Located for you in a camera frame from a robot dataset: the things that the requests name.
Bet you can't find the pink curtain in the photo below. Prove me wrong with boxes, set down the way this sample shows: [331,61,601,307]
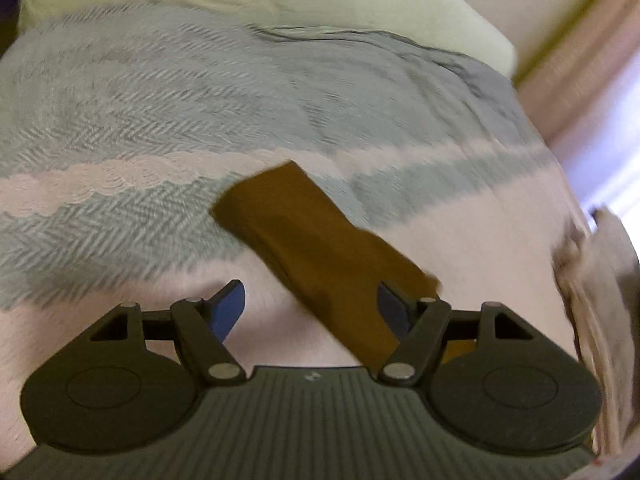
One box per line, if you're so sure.
[514,0,640,161]

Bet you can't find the pink and grey bed blanket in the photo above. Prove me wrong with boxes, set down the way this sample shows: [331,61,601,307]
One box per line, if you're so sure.
[0,2,596,461]

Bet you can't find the folded pink blanket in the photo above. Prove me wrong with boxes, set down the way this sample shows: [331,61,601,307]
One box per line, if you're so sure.
[551,204,640,458]

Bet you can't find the brown tights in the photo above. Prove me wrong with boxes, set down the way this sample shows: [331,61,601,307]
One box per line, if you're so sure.
[210,160,444,377]

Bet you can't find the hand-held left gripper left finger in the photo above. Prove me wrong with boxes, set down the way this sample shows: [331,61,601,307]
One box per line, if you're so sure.
[90,280,247,387]

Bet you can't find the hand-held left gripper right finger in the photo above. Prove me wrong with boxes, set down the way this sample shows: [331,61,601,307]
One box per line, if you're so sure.
[376,281,531,387]

